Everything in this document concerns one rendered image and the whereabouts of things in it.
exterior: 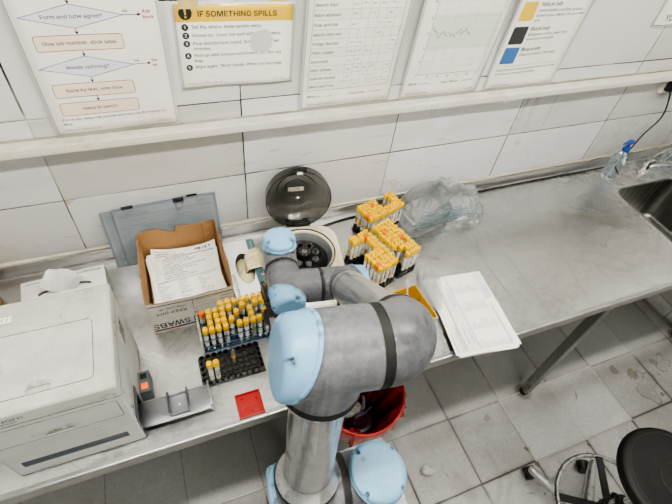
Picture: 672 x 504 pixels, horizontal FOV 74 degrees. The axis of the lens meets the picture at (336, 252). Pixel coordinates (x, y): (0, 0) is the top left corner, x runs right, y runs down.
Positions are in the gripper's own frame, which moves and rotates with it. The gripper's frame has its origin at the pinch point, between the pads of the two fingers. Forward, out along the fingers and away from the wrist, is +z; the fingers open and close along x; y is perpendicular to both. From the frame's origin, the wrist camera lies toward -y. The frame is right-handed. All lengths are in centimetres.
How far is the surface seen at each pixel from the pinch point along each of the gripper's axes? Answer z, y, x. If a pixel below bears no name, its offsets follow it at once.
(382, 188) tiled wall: 2, 51, -55
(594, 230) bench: 11, 16, -137
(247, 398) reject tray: 11.1, -12.0, 12.2
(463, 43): -53, 50, -70
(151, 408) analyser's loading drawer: 7.3, -9.0, 35.8
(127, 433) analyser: 5.6, -14.4, 41.4
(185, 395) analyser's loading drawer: 7.3, -8.1, 27.4
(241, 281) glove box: 4.4, 22.4, 6.1
